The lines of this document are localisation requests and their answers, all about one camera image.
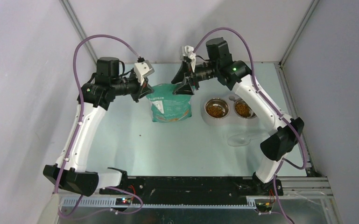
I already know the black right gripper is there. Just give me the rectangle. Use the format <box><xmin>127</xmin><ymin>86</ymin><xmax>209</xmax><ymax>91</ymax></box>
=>
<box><xmin>172</xmin><ymin>60</ymin><xmax>219</xmax><ymax>95</ymax></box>

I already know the green pet food bag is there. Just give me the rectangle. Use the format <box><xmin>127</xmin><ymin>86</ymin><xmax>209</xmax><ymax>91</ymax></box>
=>
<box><xmin>146</xmin><ymin>84</ymin><xmax>192</xmax><ymax>123</ymax></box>

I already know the clear plastic scoop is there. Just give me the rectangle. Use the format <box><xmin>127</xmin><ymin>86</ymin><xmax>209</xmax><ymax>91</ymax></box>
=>
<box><xmin>227</xmin><ymin>133</ymin><xmax>254</xmax><ymax>147</ymax></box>

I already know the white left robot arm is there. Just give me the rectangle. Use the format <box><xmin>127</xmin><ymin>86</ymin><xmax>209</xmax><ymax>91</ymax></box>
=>
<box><xmin>43</xmin><ymin>57</ymin><xmax>154</xmax><ymax>196</ymax></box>

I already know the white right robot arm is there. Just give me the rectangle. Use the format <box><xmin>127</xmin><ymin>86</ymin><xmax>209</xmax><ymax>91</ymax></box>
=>
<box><xmin>171</xmin><ymin>37</ymin><xmax>304</xmax><ymax>195</ymax></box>

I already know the steel bowl near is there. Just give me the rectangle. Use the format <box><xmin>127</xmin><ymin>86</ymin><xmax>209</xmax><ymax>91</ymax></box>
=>
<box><xmin>204</xmin><ymin>98</ymin><xmax>230</xmax><ymax>119</ymax></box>

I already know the steel bowl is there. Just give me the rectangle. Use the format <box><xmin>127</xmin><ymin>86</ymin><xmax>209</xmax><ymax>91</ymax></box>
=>
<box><xmin>204</xmin><ymin>98</ymin><xmax>230</xmax><ymax>119</ymax></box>
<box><xmin>233</xmin><ymin>98</ymin><xmax>257</xmax><ymax>119</ymax></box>

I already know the brown kibble in near bowl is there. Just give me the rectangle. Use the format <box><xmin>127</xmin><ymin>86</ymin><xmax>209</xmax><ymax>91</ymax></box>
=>
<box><xmin>206</xmin><ymin>105</ymin><xmax>226</xmax><ymax>119</ymax></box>

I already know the brown kibble in bowl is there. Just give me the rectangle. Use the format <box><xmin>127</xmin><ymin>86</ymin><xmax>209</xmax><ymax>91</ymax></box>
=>
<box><xmin>235</xmin><ymin>104</ymin><xmax>251</xmax><ymax>118</ymax></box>
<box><xmin>206</xmin><ymin>105</ymin><xmax>226</xmax><ymax>119</ymax></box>

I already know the white double bowl stand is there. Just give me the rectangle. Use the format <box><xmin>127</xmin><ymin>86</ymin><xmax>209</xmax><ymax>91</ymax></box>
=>
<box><xmin>201</xmin><ymin>94</ymin><xmax>259</xmax><ymax>126</ymax></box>

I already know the brown kibble in far bowl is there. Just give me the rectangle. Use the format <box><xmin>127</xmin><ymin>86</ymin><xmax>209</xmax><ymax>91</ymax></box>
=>
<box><xmin>235</xmin><ymin>104</ymin><xmax>251</xmax><ymax>118</ymax></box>

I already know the steel bowl far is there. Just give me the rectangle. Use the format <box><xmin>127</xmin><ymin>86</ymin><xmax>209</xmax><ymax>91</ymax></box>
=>
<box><xmin>233</xmin><ymin>98</ymin><xmax>257</xmax><ymax>119</ymax></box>

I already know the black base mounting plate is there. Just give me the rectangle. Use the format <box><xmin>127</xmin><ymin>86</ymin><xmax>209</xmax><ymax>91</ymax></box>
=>
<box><xmin>99</xmin><ymin>176</ymin><xmax>283</xmax><ymax>205</ymax></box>

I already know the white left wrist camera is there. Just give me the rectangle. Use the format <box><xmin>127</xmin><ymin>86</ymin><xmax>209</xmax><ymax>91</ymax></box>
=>
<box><xmin>134</xmin><ymin>60</ymin><xmax>155</xmax><ymax>85</ymax></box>

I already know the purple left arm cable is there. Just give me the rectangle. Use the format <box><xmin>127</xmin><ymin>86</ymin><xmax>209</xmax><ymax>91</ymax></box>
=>
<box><xmin>53</xmin><ymin>34</ymin><xmax>144</xmax><ymax>218</ymax></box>

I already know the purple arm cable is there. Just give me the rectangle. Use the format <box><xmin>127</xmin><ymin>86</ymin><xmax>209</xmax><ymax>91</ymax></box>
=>
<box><xmin>193</xmin><ymin>27</ymin><xmax>309</xmax><ymax>223</ymax></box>
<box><xmin>53</xmin><ymin>34</ymin><xmax>144</xmax><ymax>218</ymax></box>

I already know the aluminium frame rail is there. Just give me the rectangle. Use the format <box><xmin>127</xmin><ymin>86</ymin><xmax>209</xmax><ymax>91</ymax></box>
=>
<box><xmin>59</xmin><ymin>0</ymin><xmax>98</xmax><ymax>65</ymax></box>

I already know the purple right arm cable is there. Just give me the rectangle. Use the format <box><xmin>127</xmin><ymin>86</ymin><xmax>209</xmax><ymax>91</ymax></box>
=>
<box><xmin>193</xmin><ymin>27</ymin><xmax>309</xmax><ymax>223</ymax></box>

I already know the grey slotted cable duct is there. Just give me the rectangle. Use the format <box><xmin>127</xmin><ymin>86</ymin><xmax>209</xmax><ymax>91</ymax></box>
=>
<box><xmin>61</xmin><ymin>196</ymin><xmax>256</xmax><ymax>209</ymax></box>

